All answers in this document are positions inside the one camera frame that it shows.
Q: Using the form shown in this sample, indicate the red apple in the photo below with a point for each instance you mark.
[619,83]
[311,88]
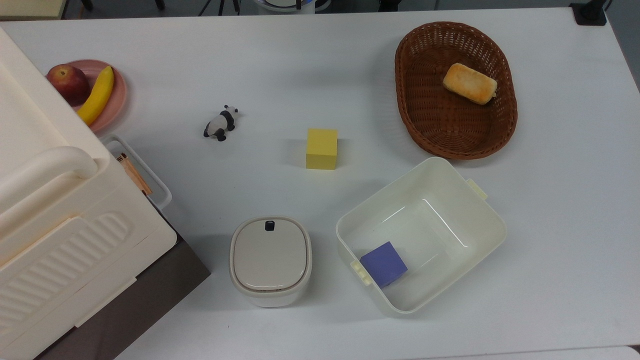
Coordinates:
[70,82]

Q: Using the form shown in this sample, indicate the yellow banana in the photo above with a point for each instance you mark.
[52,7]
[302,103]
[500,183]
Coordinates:
[97,95]

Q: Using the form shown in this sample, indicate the pink plate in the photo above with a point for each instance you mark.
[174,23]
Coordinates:
[117,95]

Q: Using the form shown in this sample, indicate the purple cube block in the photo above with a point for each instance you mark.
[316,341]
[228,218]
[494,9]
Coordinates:
[384,264]

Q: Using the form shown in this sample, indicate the black tripod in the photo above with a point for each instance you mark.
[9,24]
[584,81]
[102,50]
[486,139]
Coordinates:
[221,6]

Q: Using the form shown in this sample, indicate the small lidded trash can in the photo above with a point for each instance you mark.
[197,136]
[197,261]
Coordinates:
[270,260]

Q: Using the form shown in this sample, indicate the brown wicker basket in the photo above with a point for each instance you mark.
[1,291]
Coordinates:
[435,115]

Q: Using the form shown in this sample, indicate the yellow cube block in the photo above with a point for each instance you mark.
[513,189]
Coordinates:
[322,150]

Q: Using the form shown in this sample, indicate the cream plastic storage box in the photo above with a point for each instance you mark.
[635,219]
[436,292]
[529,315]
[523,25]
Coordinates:
[50,225]

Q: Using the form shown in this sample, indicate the cream plastic bin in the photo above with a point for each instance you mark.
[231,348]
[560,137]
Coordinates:
[450,225]

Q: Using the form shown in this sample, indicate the black table clamp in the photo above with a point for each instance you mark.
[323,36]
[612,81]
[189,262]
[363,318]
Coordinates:
[590,15]

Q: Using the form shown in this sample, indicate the toasted bread piece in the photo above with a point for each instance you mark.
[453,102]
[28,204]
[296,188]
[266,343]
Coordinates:
[470,83]

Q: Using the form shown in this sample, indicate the panda toy figure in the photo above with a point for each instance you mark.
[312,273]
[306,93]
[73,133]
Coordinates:
[220,125]

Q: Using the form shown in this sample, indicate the light wooden desk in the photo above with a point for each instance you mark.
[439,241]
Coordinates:
[30,7]

